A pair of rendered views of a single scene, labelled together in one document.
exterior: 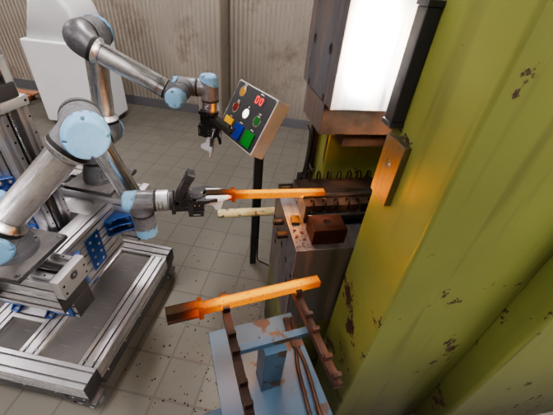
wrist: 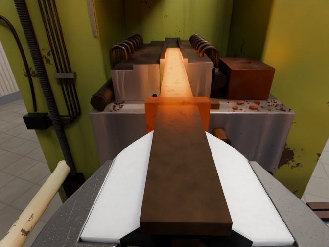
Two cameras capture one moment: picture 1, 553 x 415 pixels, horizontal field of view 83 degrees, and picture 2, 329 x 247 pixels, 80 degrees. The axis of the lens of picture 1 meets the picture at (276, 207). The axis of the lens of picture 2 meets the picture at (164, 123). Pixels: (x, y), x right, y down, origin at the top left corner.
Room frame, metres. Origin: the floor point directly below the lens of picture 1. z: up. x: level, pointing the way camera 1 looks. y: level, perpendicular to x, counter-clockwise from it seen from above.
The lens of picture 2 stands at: (0.89, 0.29, 1.07)
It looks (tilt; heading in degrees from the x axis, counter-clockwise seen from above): 28 degrees down; 286
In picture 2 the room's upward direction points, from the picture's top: 1 degrees counter-clockwise
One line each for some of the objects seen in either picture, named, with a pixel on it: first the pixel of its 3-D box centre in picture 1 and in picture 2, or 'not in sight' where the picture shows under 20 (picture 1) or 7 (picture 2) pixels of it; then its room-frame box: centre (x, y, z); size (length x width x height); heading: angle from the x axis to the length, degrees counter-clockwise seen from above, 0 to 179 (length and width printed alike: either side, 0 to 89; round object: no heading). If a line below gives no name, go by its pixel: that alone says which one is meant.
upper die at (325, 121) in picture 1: (372, 109); not in sight; (1.06, -0.29, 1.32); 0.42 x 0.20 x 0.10; 104
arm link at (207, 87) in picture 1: (208, 87); not in sight; (1.36, 0.34, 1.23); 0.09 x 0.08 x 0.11; 92
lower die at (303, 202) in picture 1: (348, 196); (164, 60); (1.06, -0.29, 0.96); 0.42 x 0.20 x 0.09; 104
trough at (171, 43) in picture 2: (352, 192); (173, 47); (1.03, -0.29, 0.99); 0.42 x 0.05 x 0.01; 104
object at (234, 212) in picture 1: (259, 212); (24, 225); (1.32, 0.09, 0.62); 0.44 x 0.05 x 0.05; 104
